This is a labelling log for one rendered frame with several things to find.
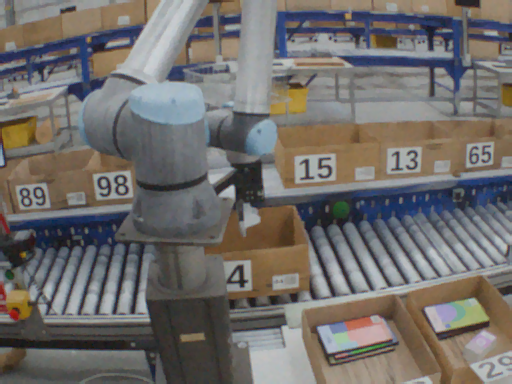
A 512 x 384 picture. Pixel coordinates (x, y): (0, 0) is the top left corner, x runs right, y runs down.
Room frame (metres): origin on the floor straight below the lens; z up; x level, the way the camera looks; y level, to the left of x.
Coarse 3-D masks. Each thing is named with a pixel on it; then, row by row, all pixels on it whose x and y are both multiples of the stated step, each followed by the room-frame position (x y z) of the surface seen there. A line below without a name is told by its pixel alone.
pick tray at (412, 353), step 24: (312, 312) 1.14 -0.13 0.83; (336, 312) 1.15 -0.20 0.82; (360, 312) 1.16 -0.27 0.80; (384, 312) 1.17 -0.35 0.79; (312, 336) 1.13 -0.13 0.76; (408, 336) 1.03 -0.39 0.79; (312, 360) 0.98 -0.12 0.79; (360, 360) 0.99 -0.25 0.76; (384, 360) 0.98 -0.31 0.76; (408, 360) 0.96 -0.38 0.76; (432, 360) 0.85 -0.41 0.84
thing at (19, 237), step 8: (16, 232) 1.21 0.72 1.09; (24, 232) 1.21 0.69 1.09; (32, 232) 1.23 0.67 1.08; (8, 240) 1.17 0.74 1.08; (16, 240) 1.17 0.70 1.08; (24, 240) 1.17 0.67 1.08; (32, 240) 1.20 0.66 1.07; (0, 248) 1.17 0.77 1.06; (8, 248) 1.16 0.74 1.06; (16, 248) 1.17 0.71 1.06; (24, 248) 1.17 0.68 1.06; (32, 248) 1.19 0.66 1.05; (8, 256) 1.18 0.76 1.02; (16, 256) 1.18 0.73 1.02; (24, 256) 1.19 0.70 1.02; (16, 264) 1.18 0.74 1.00
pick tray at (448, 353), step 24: (432, 288) 1.18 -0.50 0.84; (456, 288) 1.19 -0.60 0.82; (480, 288) 1.18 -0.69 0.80; (408, 312) 1.14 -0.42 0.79; (504, 312) 1.02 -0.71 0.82; (432, 336) 0.95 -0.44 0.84; (456, 336) 1.02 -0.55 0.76; (504, 336) 0.97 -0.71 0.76; (456, 360) 0.92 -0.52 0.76; (480, 360) 0.89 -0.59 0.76
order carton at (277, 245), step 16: (272, 208) 1.66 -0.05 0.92; (288, 208) 1.67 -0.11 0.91; (256, 224) 1.66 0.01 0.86; (272, 224) 1.66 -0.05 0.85; (288, 224) 1.67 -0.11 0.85; (224, 240) 1.65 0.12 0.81; (240, 240) 1.66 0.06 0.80; (256, 240) 1.66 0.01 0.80; (272, 240) 1.66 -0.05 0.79; (288, 240) 1.67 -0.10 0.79; (304, 240) 1.45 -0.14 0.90; (224, 256) 1.36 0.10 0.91; (240, 256) 1.37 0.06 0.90; (256, 256) 1.37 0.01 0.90; (272, 256) 1.37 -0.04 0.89; (288, 256) 1.38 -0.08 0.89; (304, 256) 1.38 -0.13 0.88; (256, 272) 1.37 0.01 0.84; (272, 272) 1.37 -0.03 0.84; (288, 272) 1.38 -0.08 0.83; (304, 272) 1.38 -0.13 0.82; (256, 288) 1.37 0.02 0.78; (272, 288) 1.37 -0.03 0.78; (288, 288) 1.38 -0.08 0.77; (304, 288) 1.38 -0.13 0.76
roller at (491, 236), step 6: (468, 210) 1.85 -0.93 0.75; (468, 216) 1.82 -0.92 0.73; (474, 216) 1.79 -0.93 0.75; (474, 222) 1.76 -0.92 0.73; (480, 222) 1.73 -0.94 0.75; (480, 228) 1.70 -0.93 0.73; (486, 228) 1.67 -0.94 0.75; (486, 234) 1.64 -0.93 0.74; (492, 234) 1.61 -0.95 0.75; (492, 240) 1.58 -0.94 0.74; (498, 240) 1.56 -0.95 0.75; (498, 246) 1.53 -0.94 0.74; (504, 246) 1.50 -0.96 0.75; (504, 252) 1.47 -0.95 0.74
